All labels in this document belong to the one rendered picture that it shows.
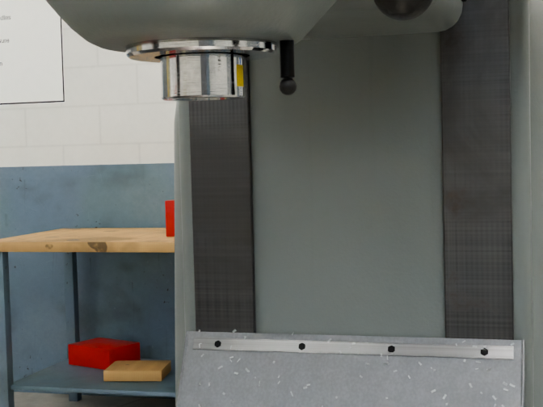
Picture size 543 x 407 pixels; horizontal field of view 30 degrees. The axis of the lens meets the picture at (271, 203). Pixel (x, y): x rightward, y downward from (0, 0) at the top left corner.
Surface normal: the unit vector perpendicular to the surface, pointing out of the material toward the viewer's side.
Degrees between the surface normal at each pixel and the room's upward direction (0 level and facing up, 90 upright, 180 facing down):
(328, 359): 63
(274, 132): 90
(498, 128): 90
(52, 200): 90
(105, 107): 90
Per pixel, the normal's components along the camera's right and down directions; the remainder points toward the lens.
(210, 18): 0.13, 0.88
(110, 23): -0.25, 0.89
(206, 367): -0.25, -0.40
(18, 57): -0.28, 0.06
